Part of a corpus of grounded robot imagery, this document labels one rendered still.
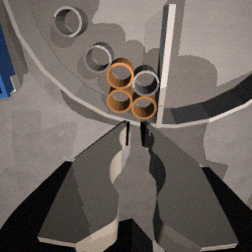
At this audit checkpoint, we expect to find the blue crate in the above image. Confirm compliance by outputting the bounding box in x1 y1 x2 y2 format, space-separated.
0 23 21 98

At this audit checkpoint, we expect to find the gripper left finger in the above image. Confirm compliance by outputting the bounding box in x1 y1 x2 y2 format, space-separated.
0 120 130 252

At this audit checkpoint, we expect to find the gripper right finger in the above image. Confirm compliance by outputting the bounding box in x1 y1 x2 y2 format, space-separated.
140 121 252 252

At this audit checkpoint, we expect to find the grey metal sleeve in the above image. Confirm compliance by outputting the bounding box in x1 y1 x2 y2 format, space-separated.
53 6 88 38
83 42 114 74
132 65 159 97

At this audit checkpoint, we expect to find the white round turntable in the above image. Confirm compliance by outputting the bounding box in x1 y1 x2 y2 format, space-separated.
3 0 252 128

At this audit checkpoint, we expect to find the bronze bushing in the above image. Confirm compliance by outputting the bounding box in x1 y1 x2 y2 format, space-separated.
131 92 157 119
107 86 133 113
106 58 134 89

